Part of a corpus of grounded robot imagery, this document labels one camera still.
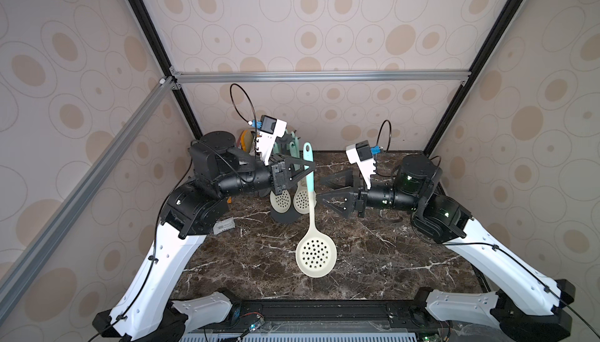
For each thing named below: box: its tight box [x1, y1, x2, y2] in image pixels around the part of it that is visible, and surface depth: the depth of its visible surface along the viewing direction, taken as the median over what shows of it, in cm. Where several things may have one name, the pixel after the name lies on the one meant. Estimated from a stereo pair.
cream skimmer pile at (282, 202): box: [269, 189, 292, 214], surface depth 89 cm
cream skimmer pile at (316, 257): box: [295, 142, 337, 278], surface depth 56 cm
